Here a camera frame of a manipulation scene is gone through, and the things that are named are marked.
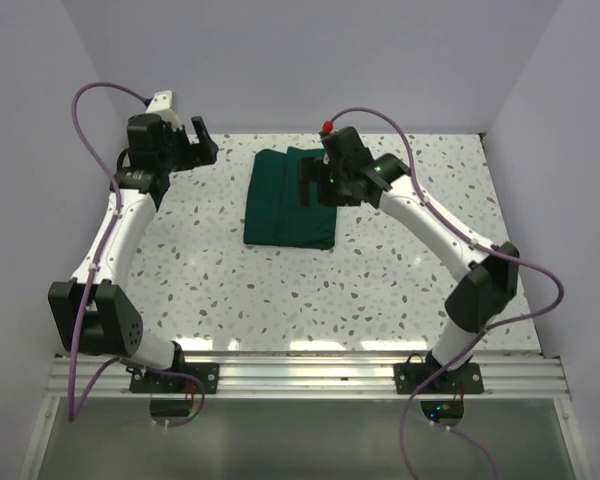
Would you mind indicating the aluminium mounting rail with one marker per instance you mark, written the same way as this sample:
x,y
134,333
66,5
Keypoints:
x,y
372,376

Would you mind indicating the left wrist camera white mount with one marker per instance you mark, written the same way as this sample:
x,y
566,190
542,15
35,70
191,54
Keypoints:
x,y
163,105

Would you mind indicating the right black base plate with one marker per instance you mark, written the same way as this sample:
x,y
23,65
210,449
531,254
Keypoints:
x,y
420,374

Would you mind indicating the dark green surgical cloth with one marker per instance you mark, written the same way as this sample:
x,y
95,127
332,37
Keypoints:
x,y
273,216

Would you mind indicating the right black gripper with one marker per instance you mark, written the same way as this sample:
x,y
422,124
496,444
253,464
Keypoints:
x,y
315,170

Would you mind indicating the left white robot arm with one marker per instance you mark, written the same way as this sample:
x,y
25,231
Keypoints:
x,y
93,314

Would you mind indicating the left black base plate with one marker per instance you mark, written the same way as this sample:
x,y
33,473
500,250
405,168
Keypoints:
x,y
204,376

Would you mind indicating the right wrist camera red plug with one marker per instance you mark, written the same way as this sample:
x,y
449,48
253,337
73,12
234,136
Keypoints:
x,y
327,128

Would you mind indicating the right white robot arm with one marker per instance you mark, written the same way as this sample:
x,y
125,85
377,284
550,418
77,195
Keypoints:
x,y
486,274

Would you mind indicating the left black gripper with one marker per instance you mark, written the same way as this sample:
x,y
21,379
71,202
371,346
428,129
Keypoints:
x,y
196,155

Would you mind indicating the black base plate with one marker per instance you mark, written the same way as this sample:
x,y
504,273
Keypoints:
x,y
204,376
420,374

